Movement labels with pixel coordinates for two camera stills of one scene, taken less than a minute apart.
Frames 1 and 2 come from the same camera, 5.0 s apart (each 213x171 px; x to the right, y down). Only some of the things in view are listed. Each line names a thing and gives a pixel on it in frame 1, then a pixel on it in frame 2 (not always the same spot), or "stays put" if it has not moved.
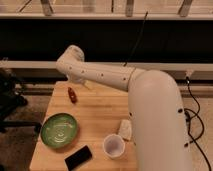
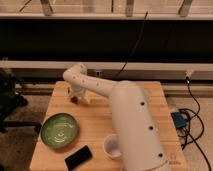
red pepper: [72, 95] stays put
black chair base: [12, 99] stays put
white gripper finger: [89, 84] to [87, 99]
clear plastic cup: [114, 146] stays put
